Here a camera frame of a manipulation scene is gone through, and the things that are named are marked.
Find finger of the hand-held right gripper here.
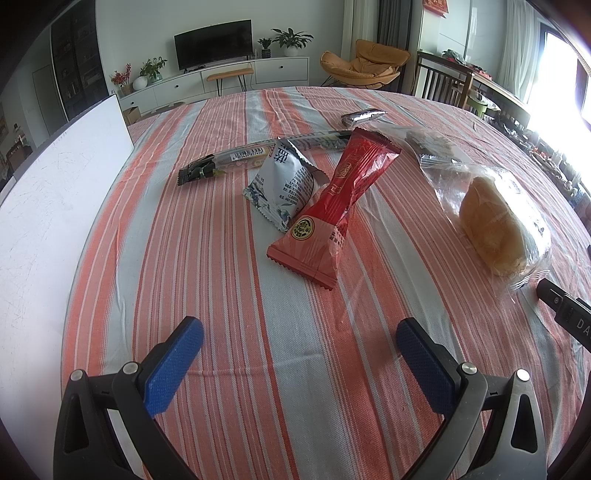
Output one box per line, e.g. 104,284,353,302
537,277,575,324

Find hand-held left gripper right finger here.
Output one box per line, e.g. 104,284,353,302
396,316,548,480

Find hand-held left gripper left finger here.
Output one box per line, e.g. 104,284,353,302
54,316,205,480

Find bread roll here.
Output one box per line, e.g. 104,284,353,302
434,165,553,292

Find red snack packet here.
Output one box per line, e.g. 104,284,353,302
267,128,402,291

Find white cardboard box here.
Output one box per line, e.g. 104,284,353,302
0,95,136,416

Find clear bag of brown snacks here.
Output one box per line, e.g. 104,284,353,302
405,129,463,171

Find white and blue snack packet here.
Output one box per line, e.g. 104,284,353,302
243,141,329,234

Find long black snack packet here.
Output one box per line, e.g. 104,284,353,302
178,130,352,188

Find silver foil snack wrapper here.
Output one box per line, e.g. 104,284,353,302
341,108,387,130

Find striped orange grey tablecloth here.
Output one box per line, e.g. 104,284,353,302
60,85,591,480

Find row of jars and bottles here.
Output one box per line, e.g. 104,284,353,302
499,115,591,208

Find light green stool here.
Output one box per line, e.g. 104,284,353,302
466,90,491,117

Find wooden dining table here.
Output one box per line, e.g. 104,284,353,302
462,69,532,125

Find dark wooden chair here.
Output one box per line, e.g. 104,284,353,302
413,51,472,109

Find white sheer curtain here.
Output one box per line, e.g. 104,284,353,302
499,0,543,100

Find red flowers in vase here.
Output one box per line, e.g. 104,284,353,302
111,65,132,96

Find wooden bench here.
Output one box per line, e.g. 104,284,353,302
206,68,254,96

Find green plant in glass vase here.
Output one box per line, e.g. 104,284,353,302
139,56,168,83

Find orange lounge chair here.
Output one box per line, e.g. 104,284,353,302
320,39,411,90

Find grey curtain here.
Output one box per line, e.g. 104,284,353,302
376,0,416,93

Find white television cabinet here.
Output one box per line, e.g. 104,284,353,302
119,56,310,112

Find dark glass cabinet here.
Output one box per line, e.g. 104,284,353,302
50,9,108,123

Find black television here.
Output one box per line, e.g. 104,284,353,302
174,19,253,72

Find large plant in white pot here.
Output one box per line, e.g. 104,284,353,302
271,28,314,57

